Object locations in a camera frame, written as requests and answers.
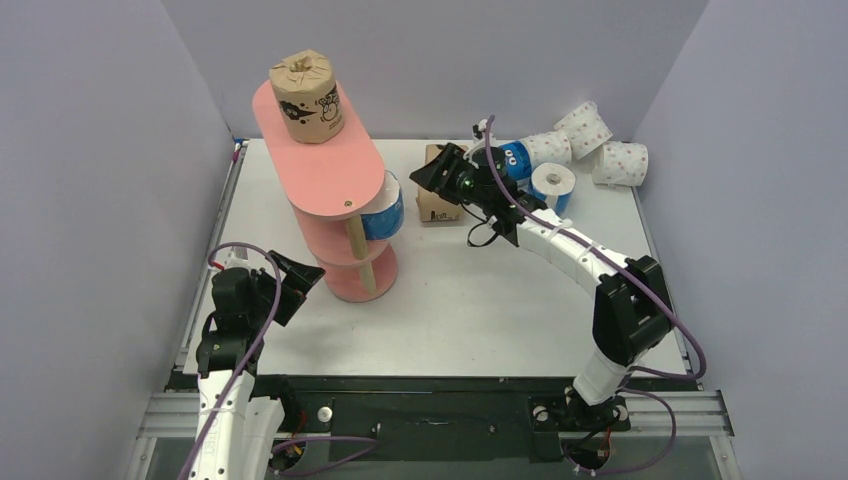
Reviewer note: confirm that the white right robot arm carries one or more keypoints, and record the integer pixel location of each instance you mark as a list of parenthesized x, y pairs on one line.
[(630, 313)]

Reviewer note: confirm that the white dotted roll left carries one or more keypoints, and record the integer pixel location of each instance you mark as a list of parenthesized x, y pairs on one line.
[(550, 147)]

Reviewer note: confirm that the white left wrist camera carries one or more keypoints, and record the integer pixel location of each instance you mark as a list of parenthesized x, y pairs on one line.
[(232, 260)]

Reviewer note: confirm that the brown paper roll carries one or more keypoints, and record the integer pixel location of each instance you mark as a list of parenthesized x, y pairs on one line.
[(307, 95)]

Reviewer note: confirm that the blue roll front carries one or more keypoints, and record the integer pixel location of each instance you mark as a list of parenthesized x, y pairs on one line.
[(383, 217)]

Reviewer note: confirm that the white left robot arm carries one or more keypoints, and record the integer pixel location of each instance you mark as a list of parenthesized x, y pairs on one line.
[(235, 428)]

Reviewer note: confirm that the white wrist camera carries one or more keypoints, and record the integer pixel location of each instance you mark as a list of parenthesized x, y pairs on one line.
[(232, 260), (482, 137)]

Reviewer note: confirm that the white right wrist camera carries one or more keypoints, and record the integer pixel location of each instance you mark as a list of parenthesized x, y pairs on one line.
[(482, 137)]

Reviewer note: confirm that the brown wrapped roll front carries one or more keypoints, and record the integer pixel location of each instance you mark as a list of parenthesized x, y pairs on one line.
[(433, 209)]

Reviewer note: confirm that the white dotted roll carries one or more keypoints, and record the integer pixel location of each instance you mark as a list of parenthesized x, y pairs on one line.
[(621, 164), (585, 129), (550, 147)]

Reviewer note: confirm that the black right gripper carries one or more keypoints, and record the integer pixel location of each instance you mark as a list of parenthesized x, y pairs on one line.
[(447, 176)]

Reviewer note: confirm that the blue roll lying sideways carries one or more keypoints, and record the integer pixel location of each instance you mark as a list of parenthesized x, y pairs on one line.
[(518, 163)]

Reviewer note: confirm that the blue roll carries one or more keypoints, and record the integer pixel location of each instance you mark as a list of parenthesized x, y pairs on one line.
[(383, 217), (553, 184)]

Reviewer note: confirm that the blue wrapped roll middle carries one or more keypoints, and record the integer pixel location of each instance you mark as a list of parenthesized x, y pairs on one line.
[(553, 184)]

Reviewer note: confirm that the pink three-tier shelf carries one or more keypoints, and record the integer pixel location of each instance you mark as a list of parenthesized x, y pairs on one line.
[(328, 186)]

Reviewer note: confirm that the brown wrapped roll rear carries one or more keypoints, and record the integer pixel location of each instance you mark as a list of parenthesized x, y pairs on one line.
[(433, 150)]

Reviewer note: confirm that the white dotted roll top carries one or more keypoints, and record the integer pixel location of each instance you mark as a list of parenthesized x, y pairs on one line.
[(585, 129)]

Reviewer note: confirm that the white dotted roll right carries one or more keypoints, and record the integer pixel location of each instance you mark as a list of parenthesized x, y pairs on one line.
[(621, 164)]

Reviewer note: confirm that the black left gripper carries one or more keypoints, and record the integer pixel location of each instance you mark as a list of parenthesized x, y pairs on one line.
[(297, 281)]

